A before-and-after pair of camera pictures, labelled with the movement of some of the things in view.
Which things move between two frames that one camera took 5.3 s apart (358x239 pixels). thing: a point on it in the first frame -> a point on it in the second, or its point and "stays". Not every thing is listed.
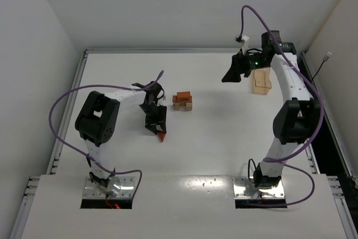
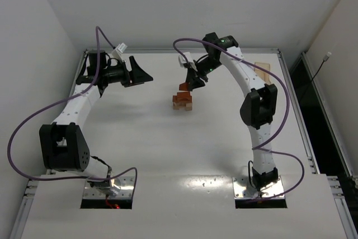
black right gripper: x=240 y=64 -> x=194 y=76
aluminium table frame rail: x=122 y=51 stays
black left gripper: x=154 y=116 -> x=128 y=73
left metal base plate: x=127 y=189 stays
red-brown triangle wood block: x=161 y=135 -> x=183 y=86
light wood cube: x=188 y=106 stays
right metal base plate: x=244 y=189 stays
